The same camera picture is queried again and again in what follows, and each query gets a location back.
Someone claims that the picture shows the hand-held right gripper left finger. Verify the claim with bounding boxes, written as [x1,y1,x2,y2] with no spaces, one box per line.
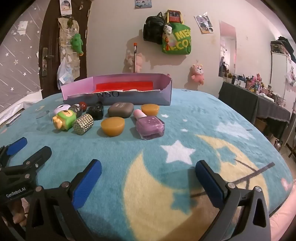
[25,159,102,241]

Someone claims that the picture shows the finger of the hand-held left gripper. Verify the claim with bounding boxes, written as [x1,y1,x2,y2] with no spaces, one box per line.
[0,137,28,167]
[0,146,52,184]

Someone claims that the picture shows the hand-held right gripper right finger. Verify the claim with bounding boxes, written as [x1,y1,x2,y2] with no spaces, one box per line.
[195,160,271,241]

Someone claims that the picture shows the clear round plastic dish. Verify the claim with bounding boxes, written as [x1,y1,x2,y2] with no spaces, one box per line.
[36,111,51,131]

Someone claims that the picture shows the green cartoon figure toy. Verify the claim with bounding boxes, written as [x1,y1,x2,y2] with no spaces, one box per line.
[52,110,77,132]

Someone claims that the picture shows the white rounded toy camera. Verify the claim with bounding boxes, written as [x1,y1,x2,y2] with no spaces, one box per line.
[53,104,72,115]

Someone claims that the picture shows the silver studded cylinder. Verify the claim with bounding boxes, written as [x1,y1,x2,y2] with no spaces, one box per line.
[73,113,94,135]

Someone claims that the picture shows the clear glitter jar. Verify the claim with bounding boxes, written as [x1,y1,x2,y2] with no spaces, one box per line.
[69,104,83,117]

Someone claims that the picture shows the amber soap disc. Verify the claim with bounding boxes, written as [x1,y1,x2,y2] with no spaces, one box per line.
[100,117,125,137]
[141,103,160,117]

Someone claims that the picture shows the black small bottle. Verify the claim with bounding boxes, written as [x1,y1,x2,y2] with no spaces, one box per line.
[86,101,104,120]

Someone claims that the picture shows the purple nail polish bottle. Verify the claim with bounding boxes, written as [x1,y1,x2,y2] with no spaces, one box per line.
[133,109,165,140]

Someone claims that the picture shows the brown square case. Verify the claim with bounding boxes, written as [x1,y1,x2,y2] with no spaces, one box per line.
[108,102,134,118]

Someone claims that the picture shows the pink cardboard box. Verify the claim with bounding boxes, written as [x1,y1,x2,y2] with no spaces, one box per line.
[60,73,173,106]

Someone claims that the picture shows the person's left hand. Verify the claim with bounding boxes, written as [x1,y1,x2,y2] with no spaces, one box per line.
[11,200,29,226]

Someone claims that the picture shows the white plastic sheet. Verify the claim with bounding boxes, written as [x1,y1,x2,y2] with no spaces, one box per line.
[0,89,43,126]

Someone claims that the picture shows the grey star curtain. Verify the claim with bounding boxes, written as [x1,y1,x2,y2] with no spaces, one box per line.
[0,0,50,114]

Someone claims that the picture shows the translucent plastic bag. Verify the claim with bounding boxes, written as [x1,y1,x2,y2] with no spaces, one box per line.
[57,57,74,90]

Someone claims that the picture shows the dark cloth covered table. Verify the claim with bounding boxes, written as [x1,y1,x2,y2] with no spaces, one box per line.
[218,81,291,139]

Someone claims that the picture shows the red paper liner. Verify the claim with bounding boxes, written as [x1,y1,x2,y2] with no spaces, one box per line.
[95,80,154,92]

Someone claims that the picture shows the row of small bottles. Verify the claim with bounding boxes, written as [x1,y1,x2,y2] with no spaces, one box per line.
[220,65,287,107]

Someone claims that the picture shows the pink bear plush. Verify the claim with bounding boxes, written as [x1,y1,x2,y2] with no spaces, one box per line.
[190,64,205,86]

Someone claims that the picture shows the beige hanging organizer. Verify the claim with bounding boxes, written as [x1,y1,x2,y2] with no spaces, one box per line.
[57,17,81,90]

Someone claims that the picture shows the dark brown door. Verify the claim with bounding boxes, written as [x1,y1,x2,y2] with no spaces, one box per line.
[38,0,93,99]

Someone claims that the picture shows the green crocodile plush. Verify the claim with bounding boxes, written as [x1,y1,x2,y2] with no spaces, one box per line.
[70,33,84,56]

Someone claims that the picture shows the white cabinet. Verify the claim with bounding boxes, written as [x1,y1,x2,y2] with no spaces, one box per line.
[270,39,296,149]

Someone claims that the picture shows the pink pig plush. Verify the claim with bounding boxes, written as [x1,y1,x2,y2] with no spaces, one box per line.
[125,52,144,73]

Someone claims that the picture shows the green tote bag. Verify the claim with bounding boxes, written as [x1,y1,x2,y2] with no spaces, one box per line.
[161,10,192,55]

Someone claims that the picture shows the red tassel charm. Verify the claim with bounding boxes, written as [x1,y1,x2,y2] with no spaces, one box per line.
[163,35,177,52]

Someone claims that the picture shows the white paper picture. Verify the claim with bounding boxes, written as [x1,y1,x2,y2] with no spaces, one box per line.
[60,0,73,15]

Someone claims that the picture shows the black case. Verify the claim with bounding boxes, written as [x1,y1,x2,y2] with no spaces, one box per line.
[270,37,292,55]

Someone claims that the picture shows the photo poster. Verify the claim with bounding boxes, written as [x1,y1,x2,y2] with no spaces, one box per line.
[194,15,214,34]

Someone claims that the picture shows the black backpack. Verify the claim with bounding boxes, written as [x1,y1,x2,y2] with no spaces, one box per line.
[143,12,165,45]

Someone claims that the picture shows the red booklet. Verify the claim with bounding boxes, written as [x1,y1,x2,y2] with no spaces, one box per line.
[167,10,181,24]

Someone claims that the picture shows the blue picture sticker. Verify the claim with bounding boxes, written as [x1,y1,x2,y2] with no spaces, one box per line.
[134,0,153,9]

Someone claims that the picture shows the metal door handle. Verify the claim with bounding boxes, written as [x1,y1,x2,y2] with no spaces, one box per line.
[42,47,55,77]

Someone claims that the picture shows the mop handle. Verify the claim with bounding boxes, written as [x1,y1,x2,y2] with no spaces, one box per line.
[132,42,138,73]

